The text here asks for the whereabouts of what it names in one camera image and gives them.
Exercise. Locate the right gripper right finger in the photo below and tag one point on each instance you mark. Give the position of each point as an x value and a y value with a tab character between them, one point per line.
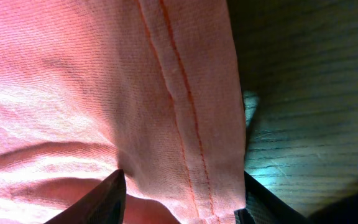
262	206

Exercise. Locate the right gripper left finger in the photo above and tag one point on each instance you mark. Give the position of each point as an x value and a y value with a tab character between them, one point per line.
105	204

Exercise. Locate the red printed t-shirt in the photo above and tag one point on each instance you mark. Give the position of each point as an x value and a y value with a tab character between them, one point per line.
88	87

